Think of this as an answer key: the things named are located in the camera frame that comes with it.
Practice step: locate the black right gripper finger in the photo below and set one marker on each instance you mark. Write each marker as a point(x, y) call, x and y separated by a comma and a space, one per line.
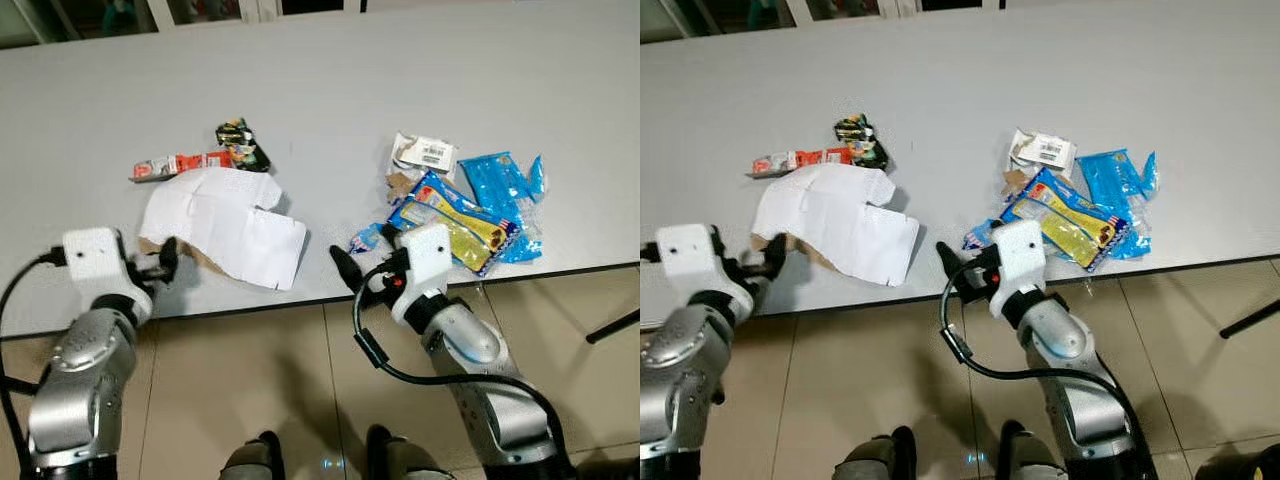
point(952, 272)
point(354, 264)
point(346, 273)
point(960, 262)

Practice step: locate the red snack wrapper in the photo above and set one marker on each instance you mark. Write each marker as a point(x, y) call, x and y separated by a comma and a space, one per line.
point(800, 160)
point(185, 165)

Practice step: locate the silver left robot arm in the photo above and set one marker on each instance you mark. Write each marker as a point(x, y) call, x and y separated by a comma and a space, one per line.
point(680, 370)
point(85, 370)

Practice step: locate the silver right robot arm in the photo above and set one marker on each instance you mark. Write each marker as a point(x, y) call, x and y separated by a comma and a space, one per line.
point(1060, 330)
point(475, 345)

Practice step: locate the small blue white wrapper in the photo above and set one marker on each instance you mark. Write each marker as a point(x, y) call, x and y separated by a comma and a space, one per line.
point(366, 240)
point(978, 238)

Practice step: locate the brown cardboard scrap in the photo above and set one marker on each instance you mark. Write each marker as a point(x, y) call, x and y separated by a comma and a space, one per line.
point(1015, 183)
point(400, 186)

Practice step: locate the blue yellow snack packet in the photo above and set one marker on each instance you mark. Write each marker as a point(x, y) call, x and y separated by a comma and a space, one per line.
point(460, 220)
point(1070, 220)

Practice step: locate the black green snack packet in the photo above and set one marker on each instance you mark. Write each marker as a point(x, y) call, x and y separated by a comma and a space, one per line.
point(243, 148)
point(862, 145)

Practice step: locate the white barcode box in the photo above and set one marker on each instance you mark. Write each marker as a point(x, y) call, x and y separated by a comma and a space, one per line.
point(1048, 150)
point(430, 153)

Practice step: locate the black furniture leg bar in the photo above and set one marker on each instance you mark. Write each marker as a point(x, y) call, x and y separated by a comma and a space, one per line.
point(1250, 318)
point(612, 327)

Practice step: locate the blue plastic wrapper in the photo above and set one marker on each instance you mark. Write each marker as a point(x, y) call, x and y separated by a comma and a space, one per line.
point(500, 180)
point(1115, 175)

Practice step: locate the robot right leg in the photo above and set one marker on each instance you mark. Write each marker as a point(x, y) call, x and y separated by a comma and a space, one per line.
point(400, 458)
point(1028, 455)

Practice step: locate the robot leg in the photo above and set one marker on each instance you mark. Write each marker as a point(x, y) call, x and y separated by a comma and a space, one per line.
point(872, 458)
point(252, 460)
point(1028, 455)
point(400, 458)

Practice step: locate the robot left leg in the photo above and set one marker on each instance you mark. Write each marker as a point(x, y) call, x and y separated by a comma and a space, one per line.
point(252, 460)
point(872, 458)

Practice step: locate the white framed glass cabinet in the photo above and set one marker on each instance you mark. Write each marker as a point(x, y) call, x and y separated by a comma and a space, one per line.
point(165, 10)
point(800, 8)

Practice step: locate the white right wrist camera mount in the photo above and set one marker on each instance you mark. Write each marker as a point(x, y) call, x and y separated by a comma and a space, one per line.
point(1020, 255)
point(425, 255)

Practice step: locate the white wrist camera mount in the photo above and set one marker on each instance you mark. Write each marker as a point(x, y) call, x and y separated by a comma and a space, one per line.
point(95, 255)
point(1020, 255)
point(425, 255)
point(685, 250)

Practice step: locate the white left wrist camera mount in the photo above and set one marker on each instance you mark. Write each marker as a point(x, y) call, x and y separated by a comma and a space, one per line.
point(95, 255)
point(685, 250)

